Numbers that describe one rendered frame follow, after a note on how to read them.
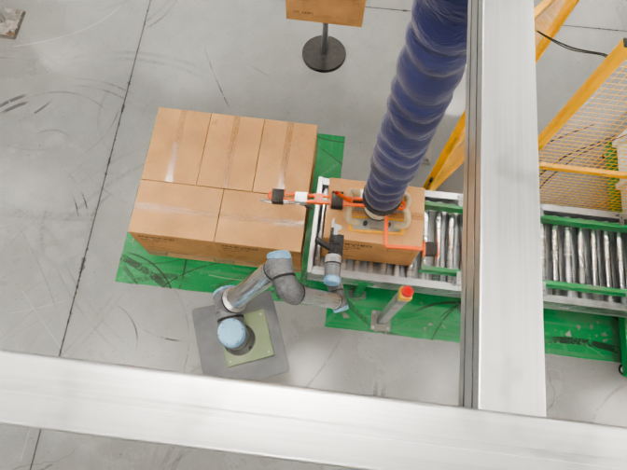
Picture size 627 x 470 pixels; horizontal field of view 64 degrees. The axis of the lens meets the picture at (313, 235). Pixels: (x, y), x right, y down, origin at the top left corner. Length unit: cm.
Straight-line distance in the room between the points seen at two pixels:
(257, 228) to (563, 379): 250
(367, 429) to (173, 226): 308
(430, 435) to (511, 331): 27
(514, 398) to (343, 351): 307
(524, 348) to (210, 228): 290
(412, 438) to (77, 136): 440
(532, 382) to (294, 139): 313
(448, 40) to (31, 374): 136
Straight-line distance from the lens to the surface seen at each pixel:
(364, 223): 302
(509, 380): 82
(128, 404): 64
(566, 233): 391
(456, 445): 64
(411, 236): 309
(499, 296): 84
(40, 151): 486
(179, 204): 364
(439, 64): 171
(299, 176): 362
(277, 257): 240
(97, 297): 420
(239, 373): 309
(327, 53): 486
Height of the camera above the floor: 381
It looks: 71 degrees down
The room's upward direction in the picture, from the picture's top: 3 degrees clockwise
